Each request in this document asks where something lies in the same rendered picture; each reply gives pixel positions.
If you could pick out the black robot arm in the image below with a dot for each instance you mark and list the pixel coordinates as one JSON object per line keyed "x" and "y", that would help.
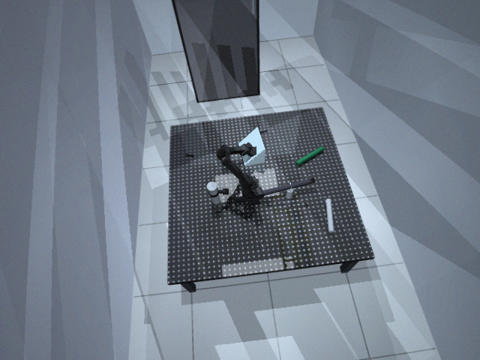
{"x": 249, "y": 183}

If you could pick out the black cylindrical rod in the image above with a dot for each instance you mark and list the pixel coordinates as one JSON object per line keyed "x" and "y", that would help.
{"x": 279, "y": 189}

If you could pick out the white horizontal tube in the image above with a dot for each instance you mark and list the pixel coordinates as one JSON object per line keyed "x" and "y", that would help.
{"x": 329, "y": 216}

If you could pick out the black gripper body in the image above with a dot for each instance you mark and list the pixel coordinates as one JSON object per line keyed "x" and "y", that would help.
{"x": 254, "y": 200}

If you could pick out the light grey post with cap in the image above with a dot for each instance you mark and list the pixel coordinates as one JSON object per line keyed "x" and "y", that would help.
{"x": 213, "y": 190}

